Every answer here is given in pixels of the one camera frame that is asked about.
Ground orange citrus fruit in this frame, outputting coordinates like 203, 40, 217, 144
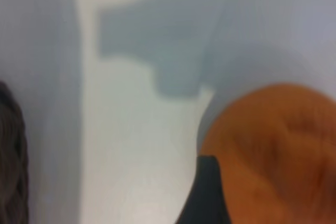
200, 83, 336, 224

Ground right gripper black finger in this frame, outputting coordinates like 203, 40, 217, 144
175, 155, 232, 224

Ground dark brown wicker basket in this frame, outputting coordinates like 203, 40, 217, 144
0, 80, 30, 224

